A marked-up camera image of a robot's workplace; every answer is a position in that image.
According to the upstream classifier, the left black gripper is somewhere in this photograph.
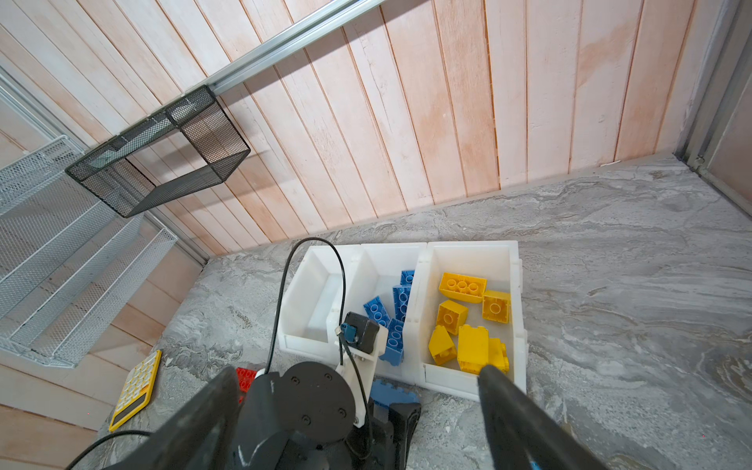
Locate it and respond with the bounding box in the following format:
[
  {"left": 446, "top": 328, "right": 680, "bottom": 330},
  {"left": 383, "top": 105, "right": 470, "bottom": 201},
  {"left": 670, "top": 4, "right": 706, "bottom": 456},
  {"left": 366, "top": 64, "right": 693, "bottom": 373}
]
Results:
[{"left": 228, "top": 362, "right": 422, "bottom": 469}]

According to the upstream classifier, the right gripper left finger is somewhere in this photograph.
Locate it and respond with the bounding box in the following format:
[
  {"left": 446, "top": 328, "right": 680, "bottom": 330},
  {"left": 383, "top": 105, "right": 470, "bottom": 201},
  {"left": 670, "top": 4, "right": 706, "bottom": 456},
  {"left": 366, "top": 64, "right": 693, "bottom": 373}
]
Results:
[{"left": 112, "top": 366, "right": 240, "bottom": 469}]

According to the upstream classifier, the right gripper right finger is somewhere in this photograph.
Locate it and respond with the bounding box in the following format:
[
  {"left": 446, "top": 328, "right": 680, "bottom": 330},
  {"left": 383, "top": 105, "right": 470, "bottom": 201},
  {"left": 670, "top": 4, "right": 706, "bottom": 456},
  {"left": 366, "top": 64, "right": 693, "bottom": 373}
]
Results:
[{"left": 478, "top": 365, "right": 605, "bottom": 469}]

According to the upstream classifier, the red brick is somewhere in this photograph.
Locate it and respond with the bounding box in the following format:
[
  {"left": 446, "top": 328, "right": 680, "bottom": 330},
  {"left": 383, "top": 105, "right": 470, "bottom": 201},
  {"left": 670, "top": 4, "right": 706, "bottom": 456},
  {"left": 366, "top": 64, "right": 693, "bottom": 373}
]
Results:
[{"left": 236, "top": 367, "right": 257, "bottom": 394}]

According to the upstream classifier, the yellow small brick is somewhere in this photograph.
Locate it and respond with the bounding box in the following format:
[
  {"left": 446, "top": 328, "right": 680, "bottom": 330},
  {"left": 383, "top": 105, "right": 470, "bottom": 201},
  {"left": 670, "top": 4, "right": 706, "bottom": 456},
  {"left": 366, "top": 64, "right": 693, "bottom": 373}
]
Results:
[
  {"left": 482, "top": 290, "right": 512, "bottom": 324},
  {"left": 489, "top": 338, "right": 510, "bottom": 374}
]

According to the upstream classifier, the blue brick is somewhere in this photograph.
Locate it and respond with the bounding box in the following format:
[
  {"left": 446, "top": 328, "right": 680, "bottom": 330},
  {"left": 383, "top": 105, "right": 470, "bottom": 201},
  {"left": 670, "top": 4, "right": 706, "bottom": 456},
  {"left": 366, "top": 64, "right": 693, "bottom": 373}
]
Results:
[
  {"left": 363, "top": 297, "right": 392, "bottom": 328},
  {"left": 380, "top": 318, "right": 403, "bottom": 367},
  {"left": 393, "top": 284, "right": 411, "bottom": 322},
  {"left": 399, "top": 270, "right": 414, "bottom": 286},
  {"left": 370, "top": 379, "right": 419, "bottom": 409}
]

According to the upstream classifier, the yellow sloped brick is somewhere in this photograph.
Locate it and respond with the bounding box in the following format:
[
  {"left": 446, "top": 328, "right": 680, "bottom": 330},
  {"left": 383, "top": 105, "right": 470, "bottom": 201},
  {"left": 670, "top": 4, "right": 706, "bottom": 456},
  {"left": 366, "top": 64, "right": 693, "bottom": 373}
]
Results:
[{"left": 428, "top": 325, "right": 457, "bottom": 365}]

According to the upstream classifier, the yellow long brick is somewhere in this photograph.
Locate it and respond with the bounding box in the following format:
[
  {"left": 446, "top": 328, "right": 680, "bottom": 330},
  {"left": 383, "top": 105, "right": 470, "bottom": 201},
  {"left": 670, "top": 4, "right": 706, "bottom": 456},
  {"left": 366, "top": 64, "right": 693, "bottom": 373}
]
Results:
[{"left": 439, "top": 272, "right": 488, "bottom": 304}]

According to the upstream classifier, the yellow calculator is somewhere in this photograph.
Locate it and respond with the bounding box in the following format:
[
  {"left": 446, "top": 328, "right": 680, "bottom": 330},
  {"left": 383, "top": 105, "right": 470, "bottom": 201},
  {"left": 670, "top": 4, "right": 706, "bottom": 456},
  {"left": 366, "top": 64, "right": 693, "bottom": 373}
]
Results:
[{"left": 109, "top": 350, "right": 162, "bottom": 432}]

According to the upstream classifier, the left white bin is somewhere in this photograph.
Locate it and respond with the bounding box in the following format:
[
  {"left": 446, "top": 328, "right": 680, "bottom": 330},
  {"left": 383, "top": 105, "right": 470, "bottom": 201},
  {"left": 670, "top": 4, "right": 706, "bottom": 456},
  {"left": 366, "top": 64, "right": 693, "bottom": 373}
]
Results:
[{"left": 277, "top": 245, "right": 362, "bottom": 365}]

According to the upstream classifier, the white bin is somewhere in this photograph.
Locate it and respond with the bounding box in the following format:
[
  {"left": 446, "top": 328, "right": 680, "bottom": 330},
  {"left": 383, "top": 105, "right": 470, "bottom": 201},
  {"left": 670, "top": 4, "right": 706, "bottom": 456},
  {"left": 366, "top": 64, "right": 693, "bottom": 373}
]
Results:
[
  {"left": 346, "top": 242, "right": 427, "bottom": 385},
  {"left": 277, "top": 245, "right": 362, "bottom": 365},
  {"left": 415, "top": 241, "right": 528, "bottom": 400}
]

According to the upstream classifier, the middle white bin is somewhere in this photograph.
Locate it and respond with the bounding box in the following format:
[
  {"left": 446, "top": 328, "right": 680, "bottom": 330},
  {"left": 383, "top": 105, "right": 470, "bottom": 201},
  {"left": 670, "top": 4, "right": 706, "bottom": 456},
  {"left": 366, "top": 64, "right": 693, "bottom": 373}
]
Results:
[{"left": 346, "top": 242, "right": 427, "bottom": 385}]

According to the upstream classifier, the right white bin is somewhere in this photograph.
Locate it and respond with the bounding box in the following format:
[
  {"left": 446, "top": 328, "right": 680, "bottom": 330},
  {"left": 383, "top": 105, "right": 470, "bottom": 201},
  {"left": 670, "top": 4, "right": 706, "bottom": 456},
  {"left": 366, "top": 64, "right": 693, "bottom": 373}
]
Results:
[{"left": 415, "top": 241, "right": 528, "bottom": 400}]

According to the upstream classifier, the black mesh basket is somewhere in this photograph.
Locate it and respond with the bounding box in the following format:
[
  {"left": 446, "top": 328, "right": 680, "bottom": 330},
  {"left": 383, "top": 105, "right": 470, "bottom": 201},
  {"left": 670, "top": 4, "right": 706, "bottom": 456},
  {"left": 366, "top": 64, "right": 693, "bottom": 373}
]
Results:
[{"left": 66, "top": 86, "right": 251, "bottom": 219}]

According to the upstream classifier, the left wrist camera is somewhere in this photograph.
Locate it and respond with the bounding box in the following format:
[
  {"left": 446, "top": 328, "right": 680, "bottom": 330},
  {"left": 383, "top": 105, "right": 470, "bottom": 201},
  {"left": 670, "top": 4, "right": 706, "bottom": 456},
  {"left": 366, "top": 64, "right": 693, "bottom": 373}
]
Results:
[{"left": 335, "top": 313, "right": 389, "bottom": 428}]

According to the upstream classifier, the white wire mesh shelf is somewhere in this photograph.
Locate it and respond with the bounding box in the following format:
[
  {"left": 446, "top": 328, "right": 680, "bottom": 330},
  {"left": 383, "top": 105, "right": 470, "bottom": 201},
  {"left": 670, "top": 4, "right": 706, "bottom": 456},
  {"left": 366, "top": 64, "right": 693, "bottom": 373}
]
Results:
[{"left": 1, "top": 136, "right": 177, "bottom": 368}]

